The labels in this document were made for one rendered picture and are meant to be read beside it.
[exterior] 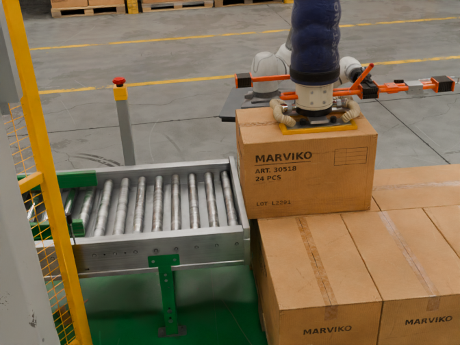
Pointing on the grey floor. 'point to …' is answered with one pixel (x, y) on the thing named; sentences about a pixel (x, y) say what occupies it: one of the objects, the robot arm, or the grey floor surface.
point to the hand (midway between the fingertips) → (370, 89)
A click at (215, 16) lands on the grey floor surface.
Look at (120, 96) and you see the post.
